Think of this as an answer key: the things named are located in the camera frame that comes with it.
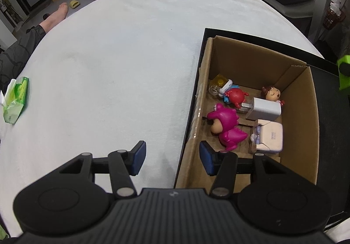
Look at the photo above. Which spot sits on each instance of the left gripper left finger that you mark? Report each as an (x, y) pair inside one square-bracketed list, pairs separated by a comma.
[(123, 164)]

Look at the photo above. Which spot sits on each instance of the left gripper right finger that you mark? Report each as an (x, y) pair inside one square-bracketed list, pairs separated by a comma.
[(222, 165)]

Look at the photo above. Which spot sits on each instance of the magenta dinosaur costume figurine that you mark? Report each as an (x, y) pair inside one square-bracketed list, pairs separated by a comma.
[(225, 126)]

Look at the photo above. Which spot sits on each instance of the pale purple box toy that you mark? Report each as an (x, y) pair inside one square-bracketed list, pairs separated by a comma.
[(266, 137)]

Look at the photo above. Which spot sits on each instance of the white wall charger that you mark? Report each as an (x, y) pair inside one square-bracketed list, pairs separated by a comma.
[(261, 109)]

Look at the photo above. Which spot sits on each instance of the blue figure with beer mug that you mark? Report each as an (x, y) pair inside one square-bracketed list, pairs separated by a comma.
[(222, 87)]

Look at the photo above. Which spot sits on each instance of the brown hair girl figurine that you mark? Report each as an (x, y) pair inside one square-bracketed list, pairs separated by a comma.
[(271, 93)]

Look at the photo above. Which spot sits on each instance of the brown cardboard box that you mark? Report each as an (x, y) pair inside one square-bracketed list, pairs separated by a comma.
[(250, 99)]

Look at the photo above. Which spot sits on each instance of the black tray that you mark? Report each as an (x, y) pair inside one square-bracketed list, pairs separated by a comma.
[(333, 111)]

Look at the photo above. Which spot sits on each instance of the green tissue pack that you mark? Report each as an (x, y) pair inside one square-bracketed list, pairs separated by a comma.
[(14, 100)]

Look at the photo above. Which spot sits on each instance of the person's leg dark pants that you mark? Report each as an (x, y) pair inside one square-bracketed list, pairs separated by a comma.
[(15, 58)]

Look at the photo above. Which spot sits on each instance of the green plastic house toy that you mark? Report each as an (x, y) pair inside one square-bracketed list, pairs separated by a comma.
[(344, 73)]

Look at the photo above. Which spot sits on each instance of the bare foot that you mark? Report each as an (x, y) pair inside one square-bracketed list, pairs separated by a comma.
[(52, 20)]

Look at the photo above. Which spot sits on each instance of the yellow slipper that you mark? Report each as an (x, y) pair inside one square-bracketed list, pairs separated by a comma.
[(74, 4)]

